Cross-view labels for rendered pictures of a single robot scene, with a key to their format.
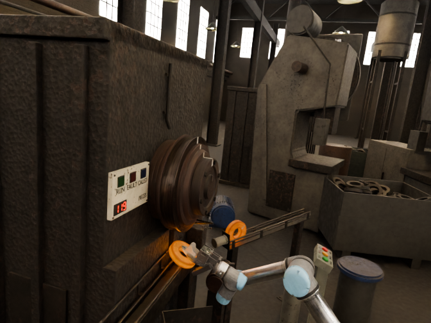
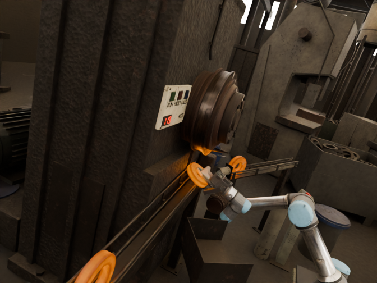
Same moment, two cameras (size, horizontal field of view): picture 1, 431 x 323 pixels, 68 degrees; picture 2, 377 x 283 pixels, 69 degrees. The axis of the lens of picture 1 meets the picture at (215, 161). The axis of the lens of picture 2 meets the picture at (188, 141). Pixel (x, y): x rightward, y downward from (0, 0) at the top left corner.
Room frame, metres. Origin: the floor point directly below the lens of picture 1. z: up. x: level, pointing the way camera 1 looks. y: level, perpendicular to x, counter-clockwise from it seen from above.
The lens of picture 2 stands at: (0.04, 0.25, 1.39)
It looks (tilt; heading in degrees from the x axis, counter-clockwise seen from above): 18 degrees down; 359
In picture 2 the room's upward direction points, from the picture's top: 16 degrees clockwise
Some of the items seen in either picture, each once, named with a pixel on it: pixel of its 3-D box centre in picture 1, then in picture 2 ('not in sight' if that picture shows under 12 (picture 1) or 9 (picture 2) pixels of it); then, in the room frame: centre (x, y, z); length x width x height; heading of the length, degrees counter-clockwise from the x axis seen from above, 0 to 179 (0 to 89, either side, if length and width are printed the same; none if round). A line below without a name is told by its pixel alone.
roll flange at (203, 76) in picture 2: (172, 180); (201, 108); (1.55, 0.20, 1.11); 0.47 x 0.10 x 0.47; 163
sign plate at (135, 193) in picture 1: (129, 188); (175, 105); (1.23, 0.33, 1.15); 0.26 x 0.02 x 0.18; 163
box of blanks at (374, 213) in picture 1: (370, 216); (336, 176); (3.49, -1.82, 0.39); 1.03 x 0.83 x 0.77; 88
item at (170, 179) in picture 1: (187, 182); (215, 113); (1.52, 0.13, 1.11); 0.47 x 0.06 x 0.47; 163
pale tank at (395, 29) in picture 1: (383, 88); (360, 70); (9.31, -4.50, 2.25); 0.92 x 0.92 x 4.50
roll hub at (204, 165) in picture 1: (206, 186); (232, 118); (1.49, 0.03, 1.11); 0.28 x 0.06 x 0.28; 163
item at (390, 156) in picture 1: (395, 179); (359, 150); (4.90, -2.83, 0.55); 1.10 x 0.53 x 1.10; 3
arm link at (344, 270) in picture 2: not in sight; (335, 273); (1.31, -0.74, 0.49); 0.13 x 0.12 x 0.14; 155
